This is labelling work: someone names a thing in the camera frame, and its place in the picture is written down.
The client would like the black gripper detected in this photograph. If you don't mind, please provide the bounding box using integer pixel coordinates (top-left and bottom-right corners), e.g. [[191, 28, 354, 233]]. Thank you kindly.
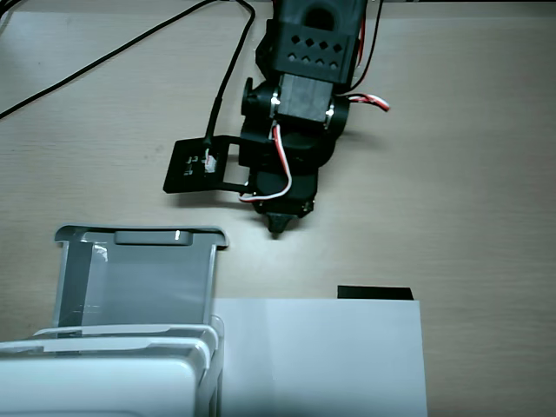
[[237, 73, 349, 241]]

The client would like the grey plastic drawer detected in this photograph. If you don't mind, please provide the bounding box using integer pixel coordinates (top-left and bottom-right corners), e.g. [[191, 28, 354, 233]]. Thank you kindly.
[[53, 223, 230, 340]]

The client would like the black flat block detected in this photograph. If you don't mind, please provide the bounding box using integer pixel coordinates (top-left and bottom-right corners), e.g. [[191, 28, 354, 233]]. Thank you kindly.
[[336, 284, 414, 302]]

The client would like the white paper sheet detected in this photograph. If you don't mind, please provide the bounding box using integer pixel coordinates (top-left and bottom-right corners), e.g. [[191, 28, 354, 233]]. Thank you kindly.
[[211, 297, 429, 417]]

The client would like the red white servo wire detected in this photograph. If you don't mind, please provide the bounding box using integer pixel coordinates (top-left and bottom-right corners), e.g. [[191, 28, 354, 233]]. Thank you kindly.
[[237, 122, 293, 203]]

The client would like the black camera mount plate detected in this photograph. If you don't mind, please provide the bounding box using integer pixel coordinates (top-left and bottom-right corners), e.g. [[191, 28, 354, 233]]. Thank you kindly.
[[162, 136, 254, 195]]

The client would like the red white wrist wire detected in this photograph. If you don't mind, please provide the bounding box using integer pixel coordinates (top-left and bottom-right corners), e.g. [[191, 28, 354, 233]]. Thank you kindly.
[[334, 91, 392, 113]]

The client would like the black camera usb cable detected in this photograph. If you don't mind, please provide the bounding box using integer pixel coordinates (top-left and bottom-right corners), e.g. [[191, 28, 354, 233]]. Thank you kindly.
[[202, 0, 257, 149]]

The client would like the red black arm wire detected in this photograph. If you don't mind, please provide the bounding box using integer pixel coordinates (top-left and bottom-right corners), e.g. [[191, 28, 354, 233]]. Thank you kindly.
[[349, 0, 385, 89]]

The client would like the long black cable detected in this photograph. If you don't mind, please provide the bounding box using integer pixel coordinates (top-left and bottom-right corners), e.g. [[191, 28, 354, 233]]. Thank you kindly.
[[0, 0, 218, 121]]

